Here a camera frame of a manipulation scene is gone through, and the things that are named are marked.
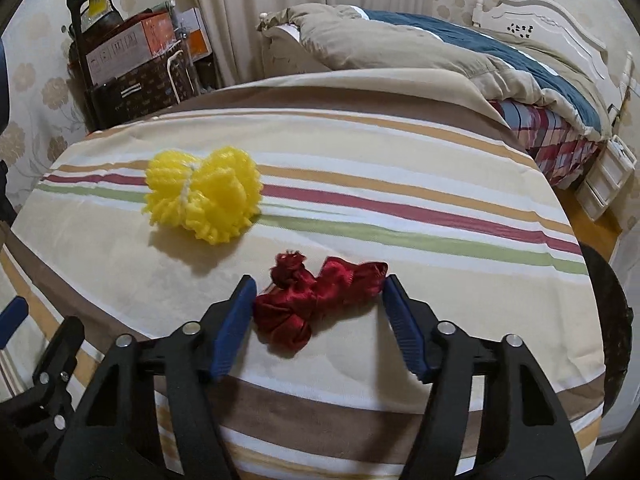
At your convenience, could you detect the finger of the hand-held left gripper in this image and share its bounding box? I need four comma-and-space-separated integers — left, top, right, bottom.
0, 316, 86, 461
0, 296, 29, 348

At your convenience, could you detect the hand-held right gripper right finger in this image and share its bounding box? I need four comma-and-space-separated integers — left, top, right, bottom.
382, 274, 586, 480

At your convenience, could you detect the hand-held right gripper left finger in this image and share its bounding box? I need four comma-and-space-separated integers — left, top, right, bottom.
52, 275, 257, 480

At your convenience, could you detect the dark red satin cloth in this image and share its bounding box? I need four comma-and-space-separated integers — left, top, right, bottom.
252, 250, 390, 348

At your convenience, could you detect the striped tablecloth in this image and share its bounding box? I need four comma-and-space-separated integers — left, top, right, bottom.
0, 70, 607, 480

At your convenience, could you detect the yellow foam net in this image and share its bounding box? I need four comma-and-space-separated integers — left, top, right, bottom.
144, 145, 264, 246

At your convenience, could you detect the plaid bed sheet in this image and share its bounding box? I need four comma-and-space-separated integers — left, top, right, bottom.
487, 100, 608, 191

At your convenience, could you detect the white plastic drawer unit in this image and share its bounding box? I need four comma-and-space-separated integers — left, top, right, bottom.
575, 135, 639, 222

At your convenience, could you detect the beige and teal duvet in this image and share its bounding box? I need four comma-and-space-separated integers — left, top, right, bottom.
257, 4, 615, 142

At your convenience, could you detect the orange and grey cardboard box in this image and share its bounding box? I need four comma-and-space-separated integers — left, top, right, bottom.
85, 12, 179, 86

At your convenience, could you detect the white and orange carton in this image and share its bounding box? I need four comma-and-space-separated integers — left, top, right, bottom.
176, 7, 214, 61

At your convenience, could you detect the beige curtain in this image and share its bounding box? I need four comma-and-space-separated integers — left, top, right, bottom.
185, 0, 437, 92

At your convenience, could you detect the white bed headboard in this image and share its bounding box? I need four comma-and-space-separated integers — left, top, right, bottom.
472, 0, 640, 103

